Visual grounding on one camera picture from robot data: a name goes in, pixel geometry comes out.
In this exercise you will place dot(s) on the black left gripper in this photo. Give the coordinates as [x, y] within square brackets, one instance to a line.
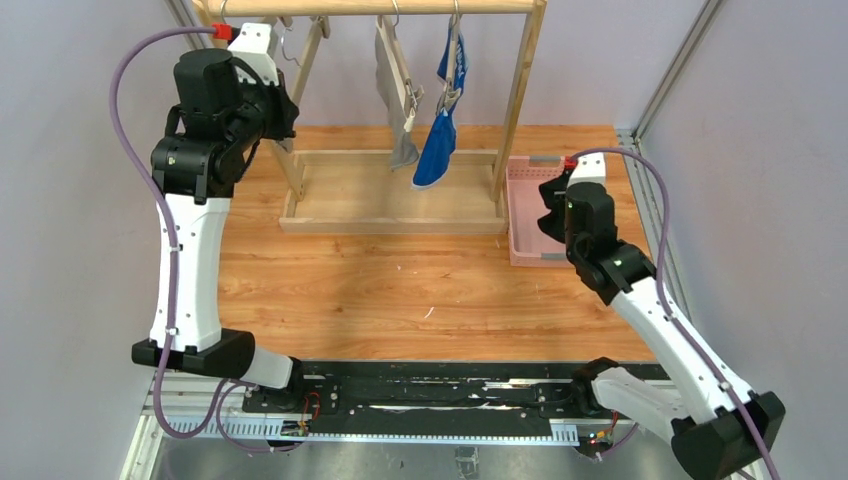
[282, 105]

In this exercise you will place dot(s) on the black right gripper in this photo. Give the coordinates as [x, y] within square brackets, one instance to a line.
[549, 201]

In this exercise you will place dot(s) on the wooden clip hanger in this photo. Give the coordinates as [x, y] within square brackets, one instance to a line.
[319, 30]

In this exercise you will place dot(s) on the wooden hanger with grey underwear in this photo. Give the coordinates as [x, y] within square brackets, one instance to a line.
[407, 94]

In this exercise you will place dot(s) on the grey underwear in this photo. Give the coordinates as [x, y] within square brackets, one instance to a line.
[404, 152]

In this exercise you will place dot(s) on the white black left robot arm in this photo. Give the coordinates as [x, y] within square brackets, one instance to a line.
[227, 107]

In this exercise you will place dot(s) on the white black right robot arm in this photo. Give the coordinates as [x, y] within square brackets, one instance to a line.
[714, 421]

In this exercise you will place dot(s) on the blue underwear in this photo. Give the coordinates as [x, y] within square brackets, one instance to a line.
[441, 141]

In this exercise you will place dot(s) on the wooden hanger with blue underwear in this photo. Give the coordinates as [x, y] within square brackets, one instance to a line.
[451, 93]

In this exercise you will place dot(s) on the pink plastic basket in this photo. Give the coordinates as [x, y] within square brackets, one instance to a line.
[528, 245]

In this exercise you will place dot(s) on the wooden clothes rack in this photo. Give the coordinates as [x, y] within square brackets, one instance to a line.
[385, 183]

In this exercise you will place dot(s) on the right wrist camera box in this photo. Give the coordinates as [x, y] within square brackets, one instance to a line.
[588, 168]

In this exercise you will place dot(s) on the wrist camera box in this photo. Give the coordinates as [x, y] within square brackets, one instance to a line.
[588, 168]
[255, 45]

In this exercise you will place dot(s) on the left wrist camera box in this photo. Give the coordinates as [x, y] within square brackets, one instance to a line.
[255, 45]

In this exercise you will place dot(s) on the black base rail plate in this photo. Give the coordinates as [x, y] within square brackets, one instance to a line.
[524, 403]

